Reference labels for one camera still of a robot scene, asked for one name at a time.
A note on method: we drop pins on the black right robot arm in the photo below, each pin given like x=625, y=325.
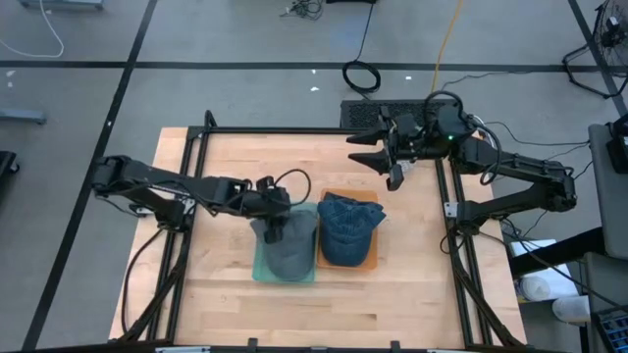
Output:
x=520, y=196

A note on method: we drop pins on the white paper roll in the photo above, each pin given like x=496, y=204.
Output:
x=571, y=309
x=539, y=288

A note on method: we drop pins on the grey cabinet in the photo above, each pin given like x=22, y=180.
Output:
x=608, y=211

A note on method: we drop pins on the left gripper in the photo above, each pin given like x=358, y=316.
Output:
x=265, y=201

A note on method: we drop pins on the orange translucent plastic bin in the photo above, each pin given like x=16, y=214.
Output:
x=373, y=255

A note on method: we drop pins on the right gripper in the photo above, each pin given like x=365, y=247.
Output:
x=417, y=147

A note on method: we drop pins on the black desk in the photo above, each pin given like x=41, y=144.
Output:
x=564, y=250

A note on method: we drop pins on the black wheeled base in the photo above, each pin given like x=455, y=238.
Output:
x=7, y=164

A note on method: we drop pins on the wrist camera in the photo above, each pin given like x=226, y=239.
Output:
x=269, y=183
x=406, y=126

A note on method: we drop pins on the grey metal base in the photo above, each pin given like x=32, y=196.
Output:
x=61, y=4

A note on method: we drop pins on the grey cap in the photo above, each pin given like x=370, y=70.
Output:
x=294, y=250

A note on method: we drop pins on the grey floor bar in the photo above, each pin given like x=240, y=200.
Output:
x=22, y=116

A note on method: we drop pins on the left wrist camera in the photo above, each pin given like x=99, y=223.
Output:
x=269, y=183

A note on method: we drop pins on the black tray with blue cells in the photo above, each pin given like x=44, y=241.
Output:
x=613, y=331

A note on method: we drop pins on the black floor fan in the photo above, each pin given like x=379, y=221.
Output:
x=613, y=29

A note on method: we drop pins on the black perforated metal case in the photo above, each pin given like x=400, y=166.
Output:
x=360, y=114

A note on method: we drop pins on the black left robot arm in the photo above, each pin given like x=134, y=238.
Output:
x=162, y=179

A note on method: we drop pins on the black device on cabinet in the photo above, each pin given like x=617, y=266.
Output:
x=619, y=152

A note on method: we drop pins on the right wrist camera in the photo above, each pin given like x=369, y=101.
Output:
x=406, y=126

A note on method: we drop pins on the black aluminium table frame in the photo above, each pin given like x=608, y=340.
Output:
x=275, y=131

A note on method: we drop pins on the teal translucent plastic bin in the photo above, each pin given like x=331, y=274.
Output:
x=257, y=274

